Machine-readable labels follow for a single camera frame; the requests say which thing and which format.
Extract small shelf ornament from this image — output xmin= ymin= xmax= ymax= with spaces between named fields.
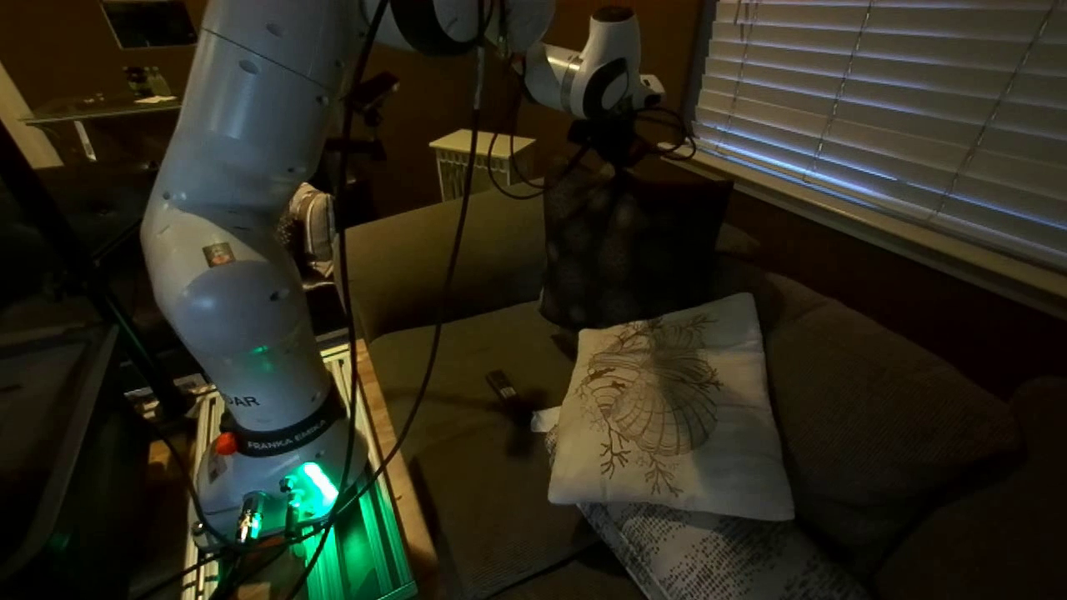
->
xmin=118 ymin=65 xmax=176 ymax=106

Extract dark flat panel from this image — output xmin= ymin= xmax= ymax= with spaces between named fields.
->
xmin=0 ymin=320 xmax=126 ymax=582

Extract olive sofa back cushion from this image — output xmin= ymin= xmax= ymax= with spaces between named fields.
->
xmin=710 ymin=213 xmax=779 ymax=309
xmin=760 ymin=278 xmax=1020 ymax=582
xmin=871 ymin=373 xmax=1067 ymax=600

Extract black floral pattern pillow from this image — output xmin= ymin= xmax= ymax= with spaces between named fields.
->
xmin=536 ymin=148 xmax=735 ymax=340

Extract olive fabric sofa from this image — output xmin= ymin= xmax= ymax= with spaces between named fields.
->
xmin=330 ymin=163 xmax=1067 ymax=600

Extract wooden board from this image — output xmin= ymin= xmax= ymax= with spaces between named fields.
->
xmin=346 ymin=338 xmax=442 ymax=569

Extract beige window sill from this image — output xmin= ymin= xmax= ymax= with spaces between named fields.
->
xmin=662 ymin=148 xmax=1067 ymax=320

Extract white window blind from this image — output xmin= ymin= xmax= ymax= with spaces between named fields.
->
xmin=692 ymin=0 xmax=1067 ymax=278

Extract white cabinet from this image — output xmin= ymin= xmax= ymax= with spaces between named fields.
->
xmin=426 ymin=127 xmax=541 ymax=205

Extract white leaf print pillow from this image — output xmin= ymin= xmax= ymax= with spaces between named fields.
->
xmin=542 ymin=292 xmax=800 ymax=527

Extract white crumpled cloth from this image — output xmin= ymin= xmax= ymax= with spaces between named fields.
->
xmin=278 ymin=179 xmax=337 ymax=266

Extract black cable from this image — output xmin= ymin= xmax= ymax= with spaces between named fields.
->
xmin=320 ymin=0 xmax=394 ymax=495
xmin=211 ymin=0 xmax=503 ymax=600

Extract black remote control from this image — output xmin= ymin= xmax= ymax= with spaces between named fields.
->
xmin=484 ymin=368 xmax=527 ymax=408

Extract dark framed picture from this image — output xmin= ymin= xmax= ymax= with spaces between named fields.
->
xmin=97 ymin=0 xmax=198 ymax=53

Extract wall shelf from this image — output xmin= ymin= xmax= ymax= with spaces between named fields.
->
xmin=27 ymin=94 xmax=192 ymax=127

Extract green lit robot base platform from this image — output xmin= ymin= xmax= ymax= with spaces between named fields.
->
xmin=180 ymin=338 xmax=418 ymax=600

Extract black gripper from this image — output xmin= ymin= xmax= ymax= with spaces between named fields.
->
xmin=566 ymin=106 xmax=661 ymax=175

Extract grey text print pillow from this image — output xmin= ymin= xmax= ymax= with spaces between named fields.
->
xmin=577 ymin=496 xmax=876 ymax=600

